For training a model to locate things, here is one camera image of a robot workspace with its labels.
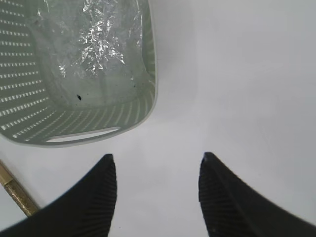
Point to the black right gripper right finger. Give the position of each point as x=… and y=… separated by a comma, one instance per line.
x=231, y=208

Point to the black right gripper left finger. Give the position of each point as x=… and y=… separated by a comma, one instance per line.
x=85, y=210

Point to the clear plastic sheet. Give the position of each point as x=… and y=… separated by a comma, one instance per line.
x=87, y=40

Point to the gold glitter pen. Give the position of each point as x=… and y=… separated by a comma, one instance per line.
x=16, y=191

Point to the green plastic basket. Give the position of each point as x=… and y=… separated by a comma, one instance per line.
x=37, y=111

